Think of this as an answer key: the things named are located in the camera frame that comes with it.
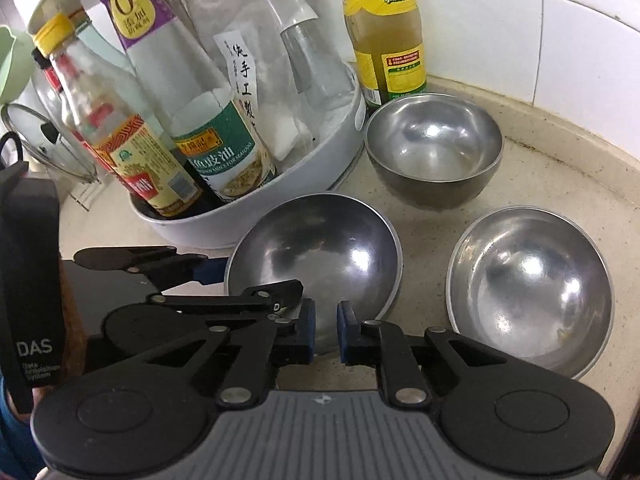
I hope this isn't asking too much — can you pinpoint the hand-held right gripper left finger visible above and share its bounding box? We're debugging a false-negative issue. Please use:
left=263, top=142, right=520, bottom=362
left=100, top=299, right=317, bottom=407

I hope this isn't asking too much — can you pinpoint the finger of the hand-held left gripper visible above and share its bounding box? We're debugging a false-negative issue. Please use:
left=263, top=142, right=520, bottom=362
left=145, top=280, right=305, bottom=321
left=74, top=245, right=230, bottom=292

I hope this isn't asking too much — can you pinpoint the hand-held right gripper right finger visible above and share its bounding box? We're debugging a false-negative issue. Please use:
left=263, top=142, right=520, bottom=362
left=337, top=301, right=546, bottom=406

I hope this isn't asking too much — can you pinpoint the large steel bowl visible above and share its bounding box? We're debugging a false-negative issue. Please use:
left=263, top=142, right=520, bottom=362
left=226, top=193, right=404, bottom=356

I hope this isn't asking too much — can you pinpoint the person's left forearm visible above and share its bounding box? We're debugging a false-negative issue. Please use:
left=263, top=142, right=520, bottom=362
left=0, top=375, right=40, bottom=480

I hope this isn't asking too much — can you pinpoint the person's left hand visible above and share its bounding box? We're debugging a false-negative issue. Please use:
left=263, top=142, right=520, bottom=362
left=59, top=260, right=88, bottom=378

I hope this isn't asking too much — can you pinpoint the white two-tier rotating rack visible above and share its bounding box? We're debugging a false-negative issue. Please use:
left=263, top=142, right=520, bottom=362
left=12, top=0, right=368, bottom=250

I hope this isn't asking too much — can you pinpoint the purple label sauce bottle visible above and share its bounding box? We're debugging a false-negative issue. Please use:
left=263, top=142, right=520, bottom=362
left=87, top=0, right=277, bottom=206

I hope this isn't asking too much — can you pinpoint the yellow cap vinegar bottle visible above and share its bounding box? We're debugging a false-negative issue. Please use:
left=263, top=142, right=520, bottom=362
left=32, top=14, right=203, bottom=218

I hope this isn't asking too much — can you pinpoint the glass lid black knob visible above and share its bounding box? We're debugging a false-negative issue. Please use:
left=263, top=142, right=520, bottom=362
left=1, top=102, right=101, bottom=183

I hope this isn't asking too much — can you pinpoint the shallow steel bowl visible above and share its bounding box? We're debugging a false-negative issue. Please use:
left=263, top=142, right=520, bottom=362
left=445, top=206, right=613, bottom=380

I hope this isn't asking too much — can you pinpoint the red label sauce bottle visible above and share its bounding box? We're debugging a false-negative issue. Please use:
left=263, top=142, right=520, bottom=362
left=31, top=47, right=151, bottom=218

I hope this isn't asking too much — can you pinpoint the green plastic saucepan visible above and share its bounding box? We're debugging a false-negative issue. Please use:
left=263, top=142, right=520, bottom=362
left=0, top=25, right=36, bottom=107

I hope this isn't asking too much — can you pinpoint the white powder plastic bag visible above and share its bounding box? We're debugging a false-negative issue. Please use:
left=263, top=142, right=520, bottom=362
left=187, top=0, right=313, bottom=161

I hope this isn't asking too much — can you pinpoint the deep steel bowl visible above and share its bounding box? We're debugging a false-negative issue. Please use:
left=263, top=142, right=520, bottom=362
left=364, top=94, right=504, bottom=210

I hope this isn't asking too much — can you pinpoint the yellow green sauce bottle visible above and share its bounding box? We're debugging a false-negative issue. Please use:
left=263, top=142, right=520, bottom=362
left=338, top=0, right=428, bottom=111

